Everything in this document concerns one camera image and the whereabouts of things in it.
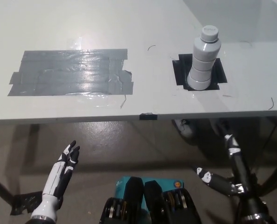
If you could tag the black teal robot torso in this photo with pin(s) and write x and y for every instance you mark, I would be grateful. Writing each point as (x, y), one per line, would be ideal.
(133, 200)

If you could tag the black metal table leg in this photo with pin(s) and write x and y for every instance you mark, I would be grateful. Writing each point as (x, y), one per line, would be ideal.
(1, 190)

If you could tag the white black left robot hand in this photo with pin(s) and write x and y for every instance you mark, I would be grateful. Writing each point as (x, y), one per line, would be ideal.
(56, 177)

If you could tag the small black tape strip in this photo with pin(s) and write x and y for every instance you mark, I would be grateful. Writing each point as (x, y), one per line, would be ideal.
(148, 116)

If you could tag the white ribbed bottle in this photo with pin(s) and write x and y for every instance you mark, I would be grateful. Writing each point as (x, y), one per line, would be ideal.
(204, 60)

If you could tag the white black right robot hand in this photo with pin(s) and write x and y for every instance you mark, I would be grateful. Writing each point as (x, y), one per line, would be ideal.
(238, 170)

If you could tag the black tape square patch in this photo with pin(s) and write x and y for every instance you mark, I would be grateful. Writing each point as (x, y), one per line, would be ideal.
(181, 70)

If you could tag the grey duct tape patch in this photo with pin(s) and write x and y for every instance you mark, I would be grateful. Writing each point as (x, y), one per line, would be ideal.
(70, 72)

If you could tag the white and black shoe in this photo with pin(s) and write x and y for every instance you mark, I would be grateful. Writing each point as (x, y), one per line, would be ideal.
(186, 129)

